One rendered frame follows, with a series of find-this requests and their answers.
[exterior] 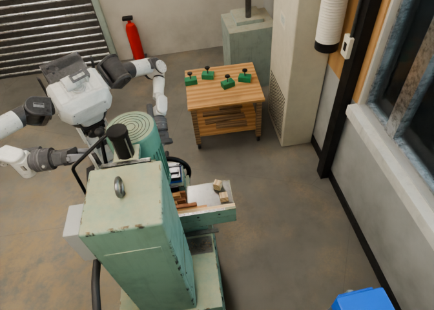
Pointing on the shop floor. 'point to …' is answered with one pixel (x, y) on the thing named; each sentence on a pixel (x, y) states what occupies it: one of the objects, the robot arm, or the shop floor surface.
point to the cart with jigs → (224, 99)
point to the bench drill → (248, 37)
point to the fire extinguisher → (134, 39)
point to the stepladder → (363, 300)
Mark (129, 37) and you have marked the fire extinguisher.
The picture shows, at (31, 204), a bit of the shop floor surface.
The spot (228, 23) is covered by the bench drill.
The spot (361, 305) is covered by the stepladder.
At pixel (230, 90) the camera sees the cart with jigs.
